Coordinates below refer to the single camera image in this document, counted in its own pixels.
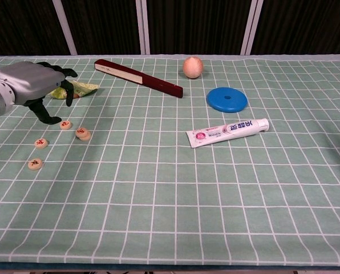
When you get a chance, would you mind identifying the green checkered tablecloth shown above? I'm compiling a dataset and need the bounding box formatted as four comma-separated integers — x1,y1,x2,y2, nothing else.
0,54,340,265

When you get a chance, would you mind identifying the peach coloured ball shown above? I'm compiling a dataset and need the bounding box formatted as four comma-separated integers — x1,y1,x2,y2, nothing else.
182,56,204,79

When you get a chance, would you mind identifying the white partition post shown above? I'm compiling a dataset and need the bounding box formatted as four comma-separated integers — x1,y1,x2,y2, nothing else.
51,0,78,56
135,0,151,55
240,0,265,56

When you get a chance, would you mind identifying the blue disc with hole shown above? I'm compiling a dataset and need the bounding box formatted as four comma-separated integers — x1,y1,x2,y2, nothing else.
206,87,248,114

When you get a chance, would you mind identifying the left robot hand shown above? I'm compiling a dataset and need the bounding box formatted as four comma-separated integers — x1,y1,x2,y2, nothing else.
0,61,78,125

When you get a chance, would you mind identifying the dark red folded fan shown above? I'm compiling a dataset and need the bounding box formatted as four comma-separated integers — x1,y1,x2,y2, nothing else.
94,59,184,99

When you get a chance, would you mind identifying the crumpled yellow-green wrapper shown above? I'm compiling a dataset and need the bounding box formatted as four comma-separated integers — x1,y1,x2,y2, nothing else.
47,80,99,100

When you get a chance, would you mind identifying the white toothpaste tube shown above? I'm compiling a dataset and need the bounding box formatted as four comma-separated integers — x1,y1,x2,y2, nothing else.
185,118,270,148

